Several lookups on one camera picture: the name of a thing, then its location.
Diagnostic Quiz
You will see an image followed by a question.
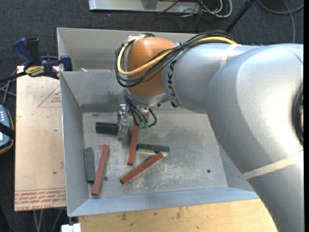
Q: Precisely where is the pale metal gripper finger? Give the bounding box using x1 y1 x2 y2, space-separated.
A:
117 104 126 140
124 110 132 140

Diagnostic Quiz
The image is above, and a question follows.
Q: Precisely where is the dark green flat block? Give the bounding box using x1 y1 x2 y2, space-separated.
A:
95 121 119 135
84 147 96 184
136 143 170 154

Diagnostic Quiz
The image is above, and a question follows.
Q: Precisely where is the red-brown flat block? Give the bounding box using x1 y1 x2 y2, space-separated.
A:
91 144 110 196
126 122 140 166
120 151 164 185

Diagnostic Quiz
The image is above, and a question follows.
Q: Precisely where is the grey metal bin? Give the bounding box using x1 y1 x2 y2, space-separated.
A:
56 27 260 218

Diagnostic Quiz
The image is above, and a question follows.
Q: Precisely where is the brown cardboard board, red print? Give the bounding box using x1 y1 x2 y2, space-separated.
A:
14 65 67 212

